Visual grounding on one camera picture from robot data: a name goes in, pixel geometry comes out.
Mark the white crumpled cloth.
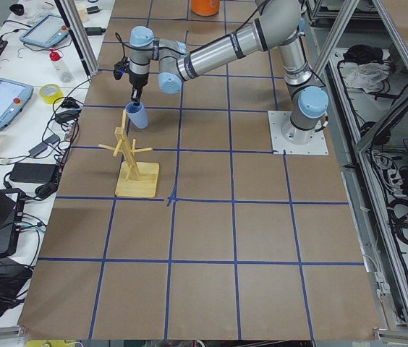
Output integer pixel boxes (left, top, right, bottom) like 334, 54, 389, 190
344, 62, 390, 93

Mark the clear squeeze bottle red cap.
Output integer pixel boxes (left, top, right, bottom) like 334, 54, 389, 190
49, 48, 74, 83

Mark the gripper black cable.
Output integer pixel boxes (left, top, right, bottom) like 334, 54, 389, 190
113, 32, 132, 80

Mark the wooden mug stand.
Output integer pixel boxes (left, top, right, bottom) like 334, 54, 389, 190
98, 111, 160, 198

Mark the upper teach pendant tablet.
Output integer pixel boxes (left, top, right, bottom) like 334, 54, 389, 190
19, 14, 69, 48

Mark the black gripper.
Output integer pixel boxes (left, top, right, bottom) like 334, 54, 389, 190
129, 71, 149, 106

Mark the aluminium frame upright left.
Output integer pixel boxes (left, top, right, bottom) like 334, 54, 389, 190
54, 0, 99, 77

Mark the light blue plastic cup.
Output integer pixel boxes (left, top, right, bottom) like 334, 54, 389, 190
125, 101, 149, 129

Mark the black power adapter brick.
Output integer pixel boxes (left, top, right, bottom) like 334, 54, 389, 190
9, 163, 57, 184

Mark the yellow tape roll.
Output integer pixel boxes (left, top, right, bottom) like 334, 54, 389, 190
39, 83, 64, 105

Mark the aluminium frame rail right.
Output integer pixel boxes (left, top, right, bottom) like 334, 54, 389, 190
341, 163, 407, 330

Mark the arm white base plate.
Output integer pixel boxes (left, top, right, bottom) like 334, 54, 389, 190
268, 111, 328, 155

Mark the orange metal can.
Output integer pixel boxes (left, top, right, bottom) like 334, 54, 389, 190
190, 0, 221, 17

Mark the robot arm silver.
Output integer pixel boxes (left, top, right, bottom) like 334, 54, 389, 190
123, 0, 329, 145

